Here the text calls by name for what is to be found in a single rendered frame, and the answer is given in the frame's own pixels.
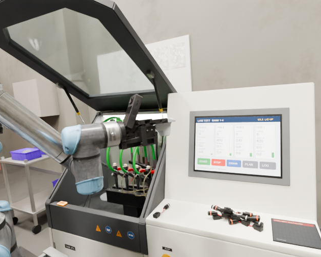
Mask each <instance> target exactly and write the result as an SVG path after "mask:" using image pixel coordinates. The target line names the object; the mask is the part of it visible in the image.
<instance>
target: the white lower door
mask: <svg viewBox="0 0 321 257"><path fill-rule="evenodd" d="M52 235H53V247H54V249H56V250H58V251H60V252H62V253H64V254H66V255H67V256H69V257H144V254H142V253H138V252H135V251H131V250H128V249H124V248H121V247H117V246H114V245H110V244H106V243H102V242H99V241H95V240H92V239H88V238H85V237H81V236H77V235H74V234H70V233H67V232H63V231H60V230H57V229H52Z"/></svg>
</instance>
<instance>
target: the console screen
mask: <svg viewBox="0 0 321 257"><path fill-rule="evenodd" d="M188 176H191V177H202V178H213V179H223V180H229V181H240V182H251V183H261V184H271V185H282V186H290V129H289V107H288V108H261V109H234V110H207V111H190V127H189V169H188Z"/></svg>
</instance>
